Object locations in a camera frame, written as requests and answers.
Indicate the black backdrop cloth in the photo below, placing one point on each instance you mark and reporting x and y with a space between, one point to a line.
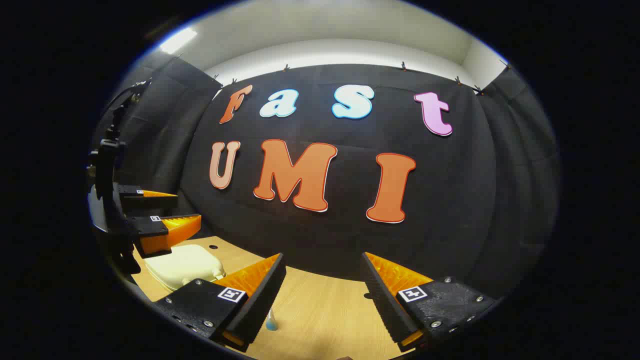
350 235

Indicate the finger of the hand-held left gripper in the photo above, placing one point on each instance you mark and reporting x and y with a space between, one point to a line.
145 201
165 235

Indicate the cream yellow suitcase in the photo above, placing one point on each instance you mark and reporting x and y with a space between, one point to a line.
182 265

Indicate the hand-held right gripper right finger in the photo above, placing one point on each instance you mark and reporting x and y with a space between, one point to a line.
387 305

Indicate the white and blue tube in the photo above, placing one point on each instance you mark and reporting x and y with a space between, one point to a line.
271 325

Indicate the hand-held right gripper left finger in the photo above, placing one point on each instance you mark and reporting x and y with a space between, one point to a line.
260 300

